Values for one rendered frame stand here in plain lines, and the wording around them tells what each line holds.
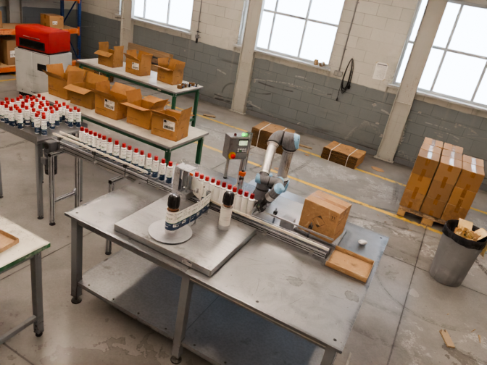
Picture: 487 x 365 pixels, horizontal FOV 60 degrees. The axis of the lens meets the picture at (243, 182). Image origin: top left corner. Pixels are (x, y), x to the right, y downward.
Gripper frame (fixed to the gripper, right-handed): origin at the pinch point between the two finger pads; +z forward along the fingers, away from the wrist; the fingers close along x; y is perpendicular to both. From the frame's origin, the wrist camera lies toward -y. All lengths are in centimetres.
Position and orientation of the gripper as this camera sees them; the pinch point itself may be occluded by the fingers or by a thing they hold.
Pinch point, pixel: (254, 212)
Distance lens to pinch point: 335.2
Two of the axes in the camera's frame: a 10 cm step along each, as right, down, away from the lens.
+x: 6.7, 7.4, -1.0
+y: -4.6, 3.1, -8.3
